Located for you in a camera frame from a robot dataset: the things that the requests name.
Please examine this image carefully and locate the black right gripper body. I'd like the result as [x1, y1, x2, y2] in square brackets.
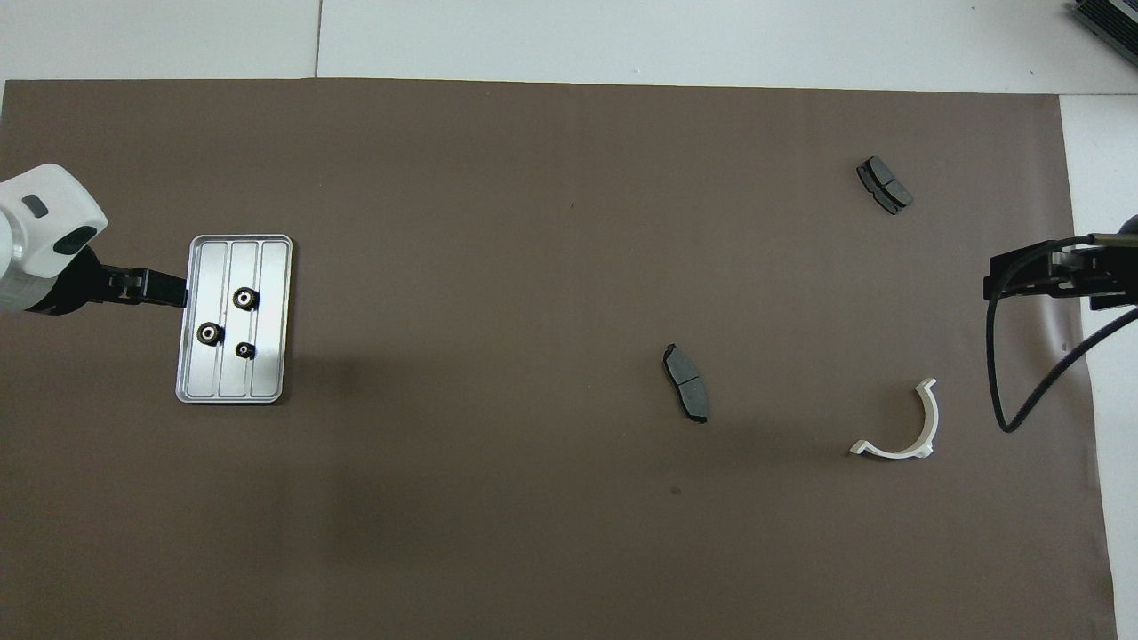
[1116, 213, 1138, 308]

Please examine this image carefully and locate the long dark brake pad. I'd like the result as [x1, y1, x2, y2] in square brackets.
[662, 343, 710, 425]

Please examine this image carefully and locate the brown table mat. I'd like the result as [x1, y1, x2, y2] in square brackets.
[0, 78, 1119, 640]

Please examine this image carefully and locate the grey finned device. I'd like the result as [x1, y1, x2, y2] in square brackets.
[1067, 0, 1138, 56]

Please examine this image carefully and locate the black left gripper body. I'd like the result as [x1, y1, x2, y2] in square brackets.
[31, 247, 112, 316]

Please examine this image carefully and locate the short dark brake pad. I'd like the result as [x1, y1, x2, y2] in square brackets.
[856, 156, 914, 216]

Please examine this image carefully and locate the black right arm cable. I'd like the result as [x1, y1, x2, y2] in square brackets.
[987, 233, 1138, 435]

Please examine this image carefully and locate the white curved plastic bracket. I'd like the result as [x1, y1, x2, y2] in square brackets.
[849, 378, 940, 460]

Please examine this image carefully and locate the silver metal tray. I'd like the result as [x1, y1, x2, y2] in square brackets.
[175, 234, 294, 405]

